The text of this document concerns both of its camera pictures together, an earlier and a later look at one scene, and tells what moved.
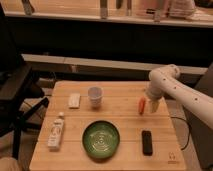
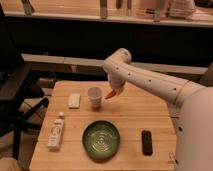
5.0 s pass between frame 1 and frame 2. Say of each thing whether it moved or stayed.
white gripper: moved
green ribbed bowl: stayed
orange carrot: moved
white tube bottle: stayed
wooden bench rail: stayed
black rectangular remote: stayed
